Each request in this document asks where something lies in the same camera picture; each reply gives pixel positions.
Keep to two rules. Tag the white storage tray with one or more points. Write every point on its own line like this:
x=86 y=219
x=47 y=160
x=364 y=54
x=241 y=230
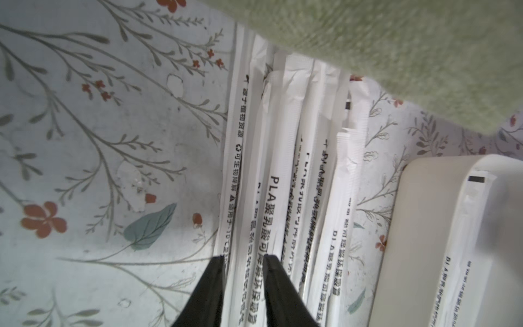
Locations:
x=422 y=217

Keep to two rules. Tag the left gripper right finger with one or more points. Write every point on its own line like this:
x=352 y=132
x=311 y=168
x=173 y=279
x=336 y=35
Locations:
x=284 y=306

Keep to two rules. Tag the green pillow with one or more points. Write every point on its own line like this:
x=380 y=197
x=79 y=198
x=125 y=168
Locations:
x=461 y=60

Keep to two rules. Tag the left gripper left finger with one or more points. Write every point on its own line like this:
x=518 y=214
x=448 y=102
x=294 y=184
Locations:
x=205 y=305

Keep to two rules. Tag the straw pile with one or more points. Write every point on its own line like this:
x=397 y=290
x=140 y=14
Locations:
x=278 y=98
x=311 y=156
x=323 y=301
x=463 y=236
x=235 y=138

